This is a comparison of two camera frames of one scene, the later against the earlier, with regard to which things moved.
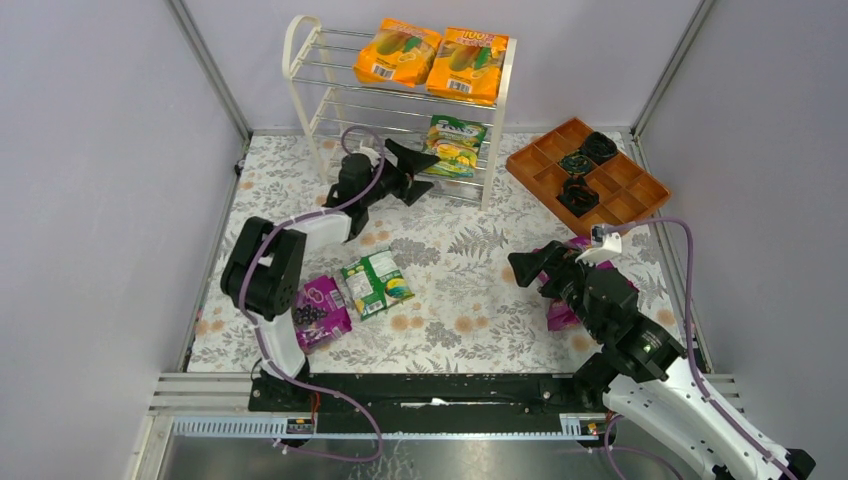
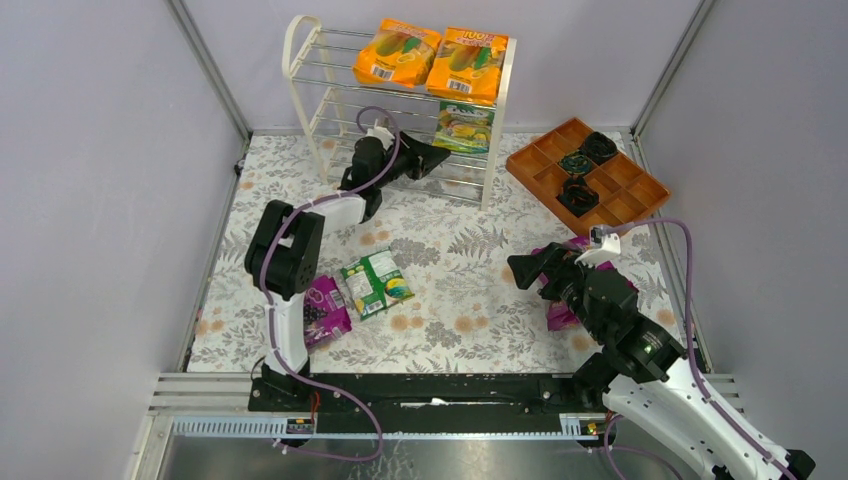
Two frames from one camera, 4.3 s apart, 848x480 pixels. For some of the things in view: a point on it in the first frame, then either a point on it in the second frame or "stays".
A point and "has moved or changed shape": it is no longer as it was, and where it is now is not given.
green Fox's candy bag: (456, 142) has moved or changed shape
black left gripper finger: (409, 160) to (430, 155)
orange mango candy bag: (467, 64) stays
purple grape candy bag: (320, 314) stays
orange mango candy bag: (397, 53) stays
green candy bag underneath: (375, 283) stays
